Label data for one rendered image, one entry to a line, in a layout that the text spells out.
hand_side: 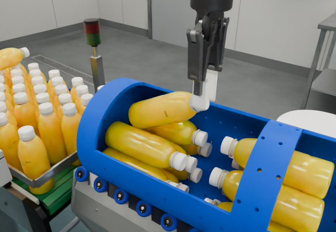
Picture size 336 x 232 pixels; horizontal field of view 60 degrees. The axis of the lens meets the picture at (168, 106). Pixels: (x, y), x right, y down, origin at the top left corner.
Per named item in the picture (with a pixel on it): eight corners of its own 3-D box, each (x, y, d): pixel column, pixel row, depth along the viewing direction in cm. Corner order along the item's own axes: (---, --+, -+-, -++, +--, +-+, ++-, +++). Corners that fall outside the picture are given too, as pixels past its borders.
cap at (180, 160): (174, 168, 68) (181, 171, 67) (168, 165, 65) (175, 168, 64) (181, 153, 69) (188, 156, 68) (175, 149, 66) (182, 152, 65)
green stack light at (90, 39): (94, 46, 122) (92, 35, 119) (83, 43, 125) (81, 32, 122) (104, 42, 127) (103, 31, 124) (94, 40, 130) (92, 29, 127)
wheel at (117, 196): (129, 191, 76) (133, 190, 77) (115, 184, 78) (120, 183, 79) (123, 207, 75) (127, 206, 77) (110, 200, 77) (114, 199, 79)
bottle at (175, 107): (142, 98, 77) (198, 82, 65) (152, 121, 79) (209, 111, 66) (124, 108, 72) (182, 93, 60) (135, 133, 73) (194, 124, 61)
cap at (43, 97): (43, 105, 94) (41, 100, 93) (34, 102, 95) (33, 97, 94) (52, 100, 97) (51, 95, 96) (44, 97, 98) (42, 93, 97)
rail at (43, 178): (38, 188, 81) (35, 180, 80) (36, 187, 82) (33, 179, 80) (129, 121, 110) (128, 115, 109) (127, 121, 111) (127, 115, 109)
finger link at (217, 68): (201, 18, 55) (204, 15, 55) (203, 68, 62) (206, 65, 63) (220, 21, 53) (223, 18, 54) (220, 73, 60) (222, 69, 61)
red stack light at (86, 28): (92, 34, 119) (91, 25, 117) (81, 32, 122) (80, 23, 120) (103, 31, 124) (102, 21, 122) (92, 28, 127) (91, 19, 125)
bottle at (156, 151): (115, 149, 78) (175, 176, 69) (101, 143, 72) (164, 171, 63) (127, 125, 79) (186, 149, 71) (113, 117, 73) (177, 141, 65)
